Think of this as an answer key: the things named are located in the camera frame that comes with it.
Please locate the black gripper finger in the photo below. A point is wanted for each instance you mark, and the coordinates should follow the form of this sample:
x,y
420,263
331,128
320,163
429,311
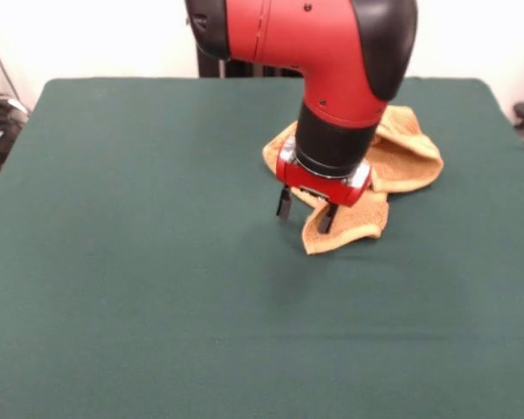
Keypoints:
x,y
327,220
284,203

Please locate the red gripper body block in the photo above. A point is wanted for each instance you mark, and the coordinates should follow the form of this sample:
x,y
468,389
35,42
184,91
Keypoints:
x,y
323,187

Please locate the tan orange terry towel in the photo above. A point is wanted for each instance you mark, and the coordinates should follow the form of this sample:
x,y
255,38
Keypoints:
x,y
410,166

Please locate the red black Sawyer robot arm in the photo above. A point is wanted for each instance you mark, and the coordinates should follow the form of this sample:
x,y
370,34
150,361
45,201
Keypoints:
x,y
310,43

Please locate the dark green table cloth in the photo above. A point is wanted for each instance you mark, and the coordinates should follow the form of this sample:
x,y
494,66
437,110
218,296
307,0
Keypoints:
x,y
113,218

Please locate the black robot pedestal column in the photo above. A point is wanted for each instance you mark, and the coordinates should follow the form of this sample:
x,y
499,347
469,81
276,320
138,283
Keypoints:
x,y
244,70

